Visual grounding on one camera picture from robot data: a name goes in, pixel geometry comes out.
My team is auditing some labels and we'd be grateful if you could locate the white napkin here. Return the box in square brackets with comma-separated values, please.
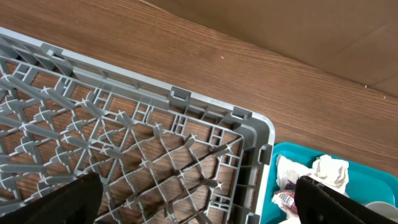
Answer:
[271, 154, 350, 224]

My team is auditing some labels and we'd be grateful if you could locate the teal plastic serving tray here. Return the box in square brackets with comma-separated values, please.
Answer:
[261, 142, 397, 224]

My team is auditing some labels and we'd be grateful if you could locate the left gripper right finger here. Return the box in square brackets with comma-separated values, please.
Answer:
[294, 176, 395, 224]

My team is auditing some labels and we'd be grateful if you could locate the grey round bowl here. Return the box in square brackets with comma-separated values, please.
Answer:
[365, 202, 398, 223]

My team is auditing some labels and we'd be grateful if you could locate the red sauce packet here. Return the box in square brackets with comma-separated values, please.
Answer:
[272, 183, 298, 217]

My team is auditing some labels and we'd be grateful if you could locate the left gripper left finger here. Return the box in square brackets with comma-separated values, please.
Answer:
[1, 172, 103, 224]

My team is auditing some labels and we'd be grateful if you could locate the grey plastic dish rack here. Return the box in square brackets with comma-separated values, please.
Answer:
[1, 28, 275, 223]

